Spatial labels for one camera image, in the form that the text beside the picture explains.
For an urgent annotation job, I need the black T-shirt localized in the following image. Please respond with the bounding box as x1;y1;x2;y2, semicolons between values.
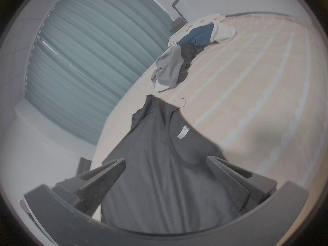
100;94;247;234

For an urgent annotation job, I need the bed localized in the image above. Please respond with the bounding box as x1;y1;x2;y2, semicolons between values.
91;0;328;215

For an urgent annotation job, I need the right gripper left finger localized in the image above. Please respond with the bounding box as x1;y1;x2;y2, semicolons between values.
54;158;126;217

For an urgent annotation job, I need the blue-green curtain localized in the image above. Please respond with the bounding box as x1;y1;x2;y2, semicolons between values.
42;0;180;100
24;41;120;147

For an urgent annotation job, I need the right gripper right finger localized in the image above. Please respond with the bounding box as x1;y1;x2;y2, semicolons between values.
207;156;279;211

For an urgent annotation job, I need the grey bedside table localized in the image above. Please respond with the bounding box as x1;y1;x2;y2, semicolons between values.
170;18;185;31

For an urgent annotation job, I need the pile of clothes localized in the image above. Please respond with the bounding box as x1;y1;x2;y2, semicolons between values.
151;22;236;93

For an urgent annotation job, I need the black chest of drawers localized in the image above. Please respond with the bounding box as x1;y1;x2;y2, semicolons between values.
76;157;92;175

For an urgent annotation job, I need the white printed pillow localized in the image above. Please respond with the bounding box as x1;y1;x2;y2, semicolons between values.
168;13;226;47

